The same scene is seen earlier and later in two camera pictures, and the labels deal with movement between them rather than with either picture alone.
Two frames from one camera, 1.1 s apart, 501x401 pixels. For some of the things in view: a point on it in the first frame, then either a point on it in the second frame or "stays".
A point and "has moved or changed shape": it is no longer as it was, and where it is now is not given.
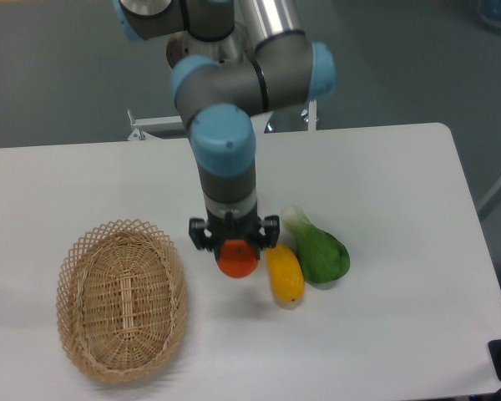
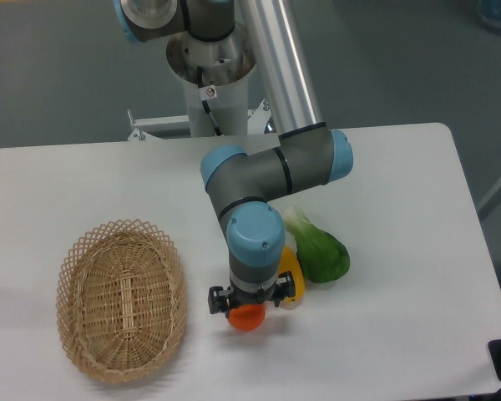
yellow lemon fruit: x=286 y=271 stays
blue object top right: x=499 y=15 stays
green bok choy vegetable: x=322 y=257 stays
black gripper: x=220 y=230 → x=218 y=296
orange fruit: x=237 y=258 has moved or changed shape
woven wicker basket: x=122 y=302 stays
